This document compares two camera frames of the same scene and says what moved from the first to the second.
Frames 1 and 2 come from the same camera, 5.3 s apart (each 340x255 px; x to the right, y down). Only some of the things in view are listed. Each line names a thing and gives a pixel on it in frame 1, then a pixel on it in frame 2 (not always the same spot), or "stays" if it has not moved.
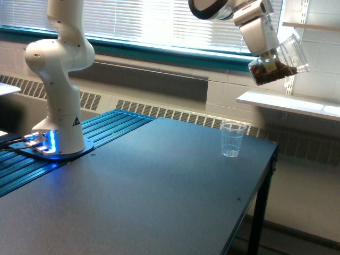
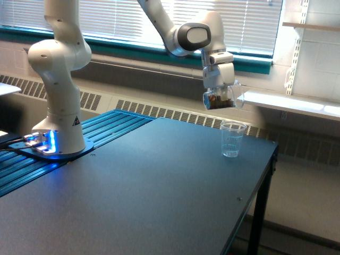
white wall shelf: [316, 107] stays
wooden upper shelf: [311, 26] stays
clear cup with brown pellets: [291, 59] to [224, 96]
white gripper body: [254, 20] to [221, 71]
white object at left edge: [5, 88] stays
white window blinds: [173, 20] stays
